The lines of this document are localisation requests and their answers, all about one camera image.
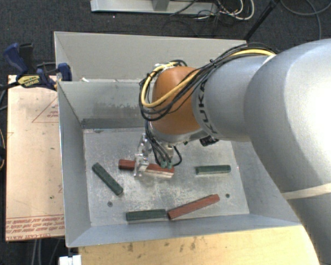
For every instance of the dark green flat block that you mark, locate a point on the dark green flat block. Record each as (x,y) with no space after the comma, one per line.
(146,215)
(213,169)
(107,179)

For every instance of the grey metal bin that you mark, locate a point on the grey metal bin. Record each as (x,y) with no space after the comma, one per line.
(154,195)

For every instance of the red-brown block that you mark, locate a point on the red-brown block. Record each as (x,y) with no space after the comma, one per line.
(126,164)
(193,206)

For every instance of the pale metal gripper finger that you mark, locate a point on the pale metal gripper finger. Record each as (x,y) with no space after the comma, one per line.
(144,149)
(140,170)

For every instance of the brown cardboard board, red print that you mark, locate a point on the brown cardboard board, red print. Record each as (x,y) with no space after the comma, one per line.
(33,159)

